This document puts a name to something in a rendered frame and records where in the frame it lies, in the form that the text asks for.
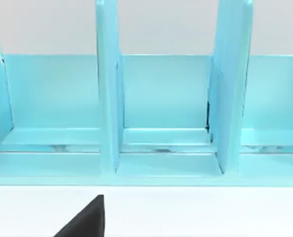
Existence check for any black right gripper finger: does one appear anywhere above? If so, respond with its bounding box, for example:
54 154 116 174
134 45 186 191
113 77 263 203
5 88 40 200
53 194 106 237

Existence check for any light blue rack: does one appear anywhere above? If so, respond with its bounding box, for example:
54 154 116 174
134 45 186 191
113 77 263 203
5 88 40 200
0 0 293 187

